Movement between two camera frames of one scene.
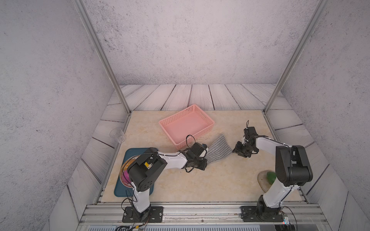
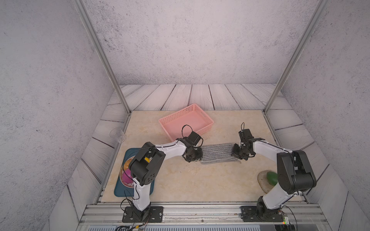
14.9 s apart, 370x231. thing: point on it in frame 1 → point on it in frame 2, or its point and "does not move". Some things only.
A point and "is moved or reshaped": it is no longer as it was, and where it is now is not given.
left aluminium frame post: x=117 y=86 does not move
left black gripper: x=204 y=164 → x=199 y=157
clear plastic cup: x=117 y=134 does not move
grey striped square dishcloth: x=218 y=148 is moved or reshaped
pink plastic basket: x=191 y=121 does not move
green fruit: x=271 y=176 does not move
